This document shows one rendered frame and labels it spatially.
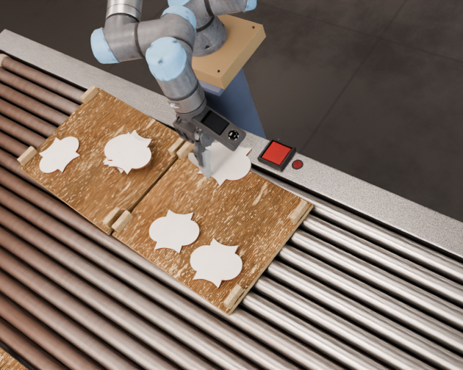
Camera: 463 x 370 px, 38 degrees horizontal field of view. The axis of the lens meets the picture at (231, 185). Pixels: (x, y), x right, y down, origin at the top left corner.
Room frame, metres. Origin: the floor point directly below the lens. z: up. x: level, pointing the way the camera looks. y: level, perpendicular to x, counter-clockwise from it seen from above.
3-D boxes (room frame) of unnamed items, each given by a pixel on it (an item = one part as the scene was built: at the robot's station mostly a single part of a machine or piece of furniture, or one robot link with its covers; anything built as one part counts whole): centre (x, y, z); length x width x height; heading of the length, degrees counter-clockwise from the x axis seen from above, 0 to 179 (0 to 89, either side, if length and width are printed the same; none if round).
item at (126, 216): (1.05, 0.30, 0.95); 0.06 x 0.02 x 0.03; 121
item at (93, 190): (1.31, 0.30, 0.93); 0.41 x 0.35 x 0.02; 29
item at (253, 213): (0.95, 0.09, 0.93); 0.41 x 0.35 x 0.02; 31
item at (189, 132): (0.98, 0.01, 1.28); 0.09 x 0.08 x 0.12; 31
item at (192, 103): (0.97, 0.01, 1.36); 0.08 x 0.08 x 0.05
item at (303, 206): (0.85, -0.13, 0.95); 0.06 x 0.02 x 0.03; 121
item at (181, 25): (1.08, -0.01, 1.43); 0.11 x 0.11 x 0.08; 67
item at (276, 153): (1.06, -0.15, 0.92); 0.06 x 0.06 x 0.01; 34
